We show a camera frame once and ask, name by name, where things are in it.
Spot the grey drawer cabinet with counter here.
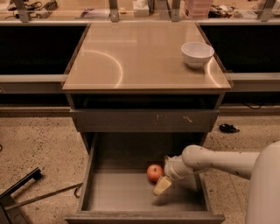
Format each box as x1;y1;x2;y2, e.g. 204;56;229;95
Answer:
63;21;231;147

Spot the red apple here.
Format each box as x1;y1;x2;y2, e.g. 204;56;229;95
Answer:
146;164;163;183

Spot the black cable clump on floor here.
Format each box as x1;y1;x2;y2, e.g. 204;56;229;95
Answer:
219;123;239;134

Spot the white ceramic bowl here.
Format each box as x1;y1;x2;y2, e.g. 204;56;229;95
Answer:
181;42;214;68

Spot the pink plastic basket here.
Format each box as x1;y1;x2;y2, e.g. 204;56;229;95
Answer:
185;0;212;19

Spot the black metal stand on floor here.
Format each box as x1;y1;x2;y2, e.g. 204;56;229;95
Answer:
0;166;43;224

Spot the open grey middle drawer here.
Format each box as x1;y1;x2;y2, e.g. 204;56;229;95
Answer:
66;133;225;224

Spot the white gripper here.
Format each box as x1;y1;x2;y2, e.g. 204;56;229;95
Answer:
153;156;193;196

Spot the thin metal rod on floor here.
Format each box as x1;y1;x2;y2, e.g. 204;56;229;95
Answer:
3;183;83;211

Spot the grey metal frame post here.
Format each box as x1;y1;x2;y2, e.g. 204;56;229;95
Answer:
108;0;119;22
258;0;276;22
13;0;32;23
171;0;180;22

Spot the white tissue box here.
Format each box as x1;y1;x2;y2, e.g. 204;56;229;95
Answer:
132;0;150;17

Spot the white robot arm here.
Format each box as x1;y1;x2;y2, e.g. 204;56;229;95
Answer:
153;142;280;224

